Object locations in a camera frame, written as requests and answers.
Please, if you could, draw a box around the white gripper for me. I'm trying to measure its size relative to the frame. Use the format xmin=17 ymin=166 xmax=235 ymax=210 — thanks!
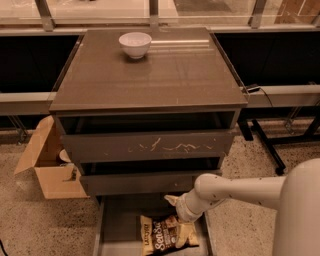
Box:
xmin=164 ymin=189 xmax=214 ymax=249

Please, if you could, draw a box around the brown chip bag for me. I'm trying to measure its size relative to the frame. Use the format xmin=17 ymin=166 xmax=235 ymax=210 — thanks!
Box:
xmin=140 ymin=215 xmax=200 ymax=256

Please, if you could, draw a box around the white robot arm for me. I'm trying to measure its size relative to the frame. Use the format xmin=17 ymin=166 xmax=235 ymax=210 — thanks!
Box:
xmin=165 ymin=158 xmax=320 ymax=256

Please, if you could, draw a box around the bottom grey drawer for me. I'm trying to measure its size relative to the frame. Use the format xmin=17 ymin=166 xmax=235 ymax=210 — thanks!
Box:
xmin=93 ymin=193 xmax=217 ymax=256

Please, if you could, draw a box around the grey drawer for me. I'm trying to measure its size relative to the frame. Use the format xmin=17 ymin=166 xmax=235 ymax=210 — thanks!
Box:
xmin=56 ymin=111 xmax=238 ymax=163
xmin=80 ymin=157 xmax=222 ymax=196
xmin=93 ymin=193 xmax=217 ymax=256

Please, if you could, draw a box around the middle grey drawer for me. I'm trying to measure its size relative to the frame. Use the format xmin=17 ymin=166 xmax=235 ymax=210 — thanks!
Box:
xmin=80 ymin=157 xmax=222 ymax=196

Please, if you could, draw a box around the top grey drawer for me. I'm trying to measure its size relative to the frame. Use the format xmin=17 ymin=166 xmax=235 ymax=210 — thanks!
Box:
xmin=56 ymin=111 xmax=238 ymax=163

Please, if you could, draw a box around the grey drawer cabinet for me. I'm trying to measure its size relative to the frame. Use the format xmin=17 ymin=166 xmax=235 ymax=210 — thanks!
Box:
xmin=49 ymin=27 xmax=249 ymax=256

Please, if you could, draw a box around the open cardboard box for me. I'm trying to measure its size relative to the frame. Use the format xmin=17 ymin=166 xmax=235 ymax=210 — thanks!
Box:
xmin=14 ymin=116 xmax=88 ymax=199

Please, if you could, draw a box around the white cup in box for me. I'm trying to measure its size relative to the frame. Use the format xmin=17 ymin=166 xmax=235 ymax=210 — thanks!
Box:
xmin=59 ymin=149 xmax=71 ymax=163

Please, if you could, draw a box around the white ceramic bowl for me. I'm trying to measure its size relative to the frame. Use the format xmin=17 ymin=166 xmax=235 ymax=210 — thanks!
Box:
xmin=119 ymin=32 xmax=152 ymax=59

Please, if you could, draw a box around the black table leg frame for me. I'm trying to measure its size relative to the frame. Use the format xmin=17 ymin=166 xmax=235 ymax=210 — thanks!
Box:
xmin=237 ymin=114 xmax=320 ymax=176

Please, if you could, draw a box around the black power adapter with cable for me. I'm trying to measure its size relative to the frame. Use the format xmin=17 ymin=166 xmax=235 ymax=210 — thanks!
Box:
xmin=245 ymin=84 xmax=273 ymax=108

